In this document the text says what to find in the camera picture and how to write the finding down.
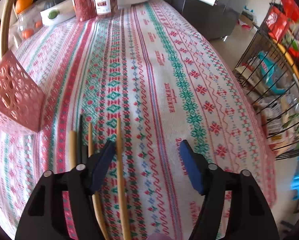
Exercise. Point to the white bowl green knob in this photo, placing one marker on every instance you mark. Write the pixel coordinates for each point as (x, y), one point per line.
(57, 14)

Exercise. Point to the wooden chopstick six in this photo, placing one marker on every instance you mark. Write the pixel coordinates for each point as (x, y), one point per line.
(96, 187)

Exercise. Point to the wooden chopstick one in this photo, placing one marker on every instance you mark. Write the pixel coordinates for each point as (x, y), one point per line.
(72, 149)

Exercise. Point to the patterned woven tablecloth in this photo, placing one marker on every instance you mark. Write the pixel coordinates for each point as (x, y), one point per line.
(152, 70)

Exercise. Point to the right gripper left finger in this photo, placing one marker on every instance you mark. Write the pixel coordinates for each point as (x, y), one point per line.
(44, 214)

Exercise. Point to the jar of red goji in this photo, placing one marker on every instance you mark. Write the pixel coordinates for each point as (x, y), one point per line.
(83, 1)

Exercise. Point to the wooden chopstick seven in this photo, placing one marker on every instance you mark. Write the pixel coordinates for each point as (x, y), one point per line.
(120, 185)

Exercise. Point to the operator thumb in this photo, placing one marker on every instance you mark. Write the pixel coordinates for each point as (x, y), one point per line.
(158, 236)

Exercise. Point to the grey refrigerator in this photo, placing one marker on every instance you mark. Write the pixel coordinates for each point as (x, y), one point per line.
(211, 21)

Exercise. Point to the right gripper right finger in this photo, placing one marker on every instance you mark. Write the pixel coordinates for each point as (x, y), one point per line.
(249, 215)

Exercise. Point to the black chopstick one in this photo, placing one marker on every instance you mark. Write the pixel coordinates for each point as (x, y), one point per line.
(79, 140)

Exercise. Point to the clear jar with tomatoes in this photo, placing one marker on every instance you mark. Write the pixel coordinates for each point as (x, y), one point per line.
(29, 22)

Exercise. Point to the wooden chopstick four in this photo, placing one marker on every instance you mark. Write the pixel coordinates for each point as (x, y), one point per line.
(6, 15)

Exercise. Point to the black chopstick two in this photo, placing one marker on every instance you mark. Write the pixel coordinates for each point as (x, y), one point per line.
(84, 153)

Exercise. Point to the pink perforated utensil holder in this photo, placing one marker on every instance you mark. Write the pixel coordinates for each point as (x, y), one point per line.
(21, 99)

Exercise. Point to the black wire rack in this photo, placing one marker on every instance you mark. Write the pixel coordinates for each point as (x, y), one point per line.
(268, 71)

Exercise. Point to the red plastic bag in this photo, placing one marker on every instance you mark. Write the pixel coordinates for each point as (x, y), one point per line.
(291, 9)

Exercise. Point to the orange tangerine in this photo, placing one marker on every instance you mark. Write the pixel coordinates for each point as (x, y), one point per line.
(21, 5)

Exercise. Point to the dark green squash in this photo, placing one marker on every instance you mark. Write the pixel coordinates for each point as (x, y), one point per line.
(49, 3)

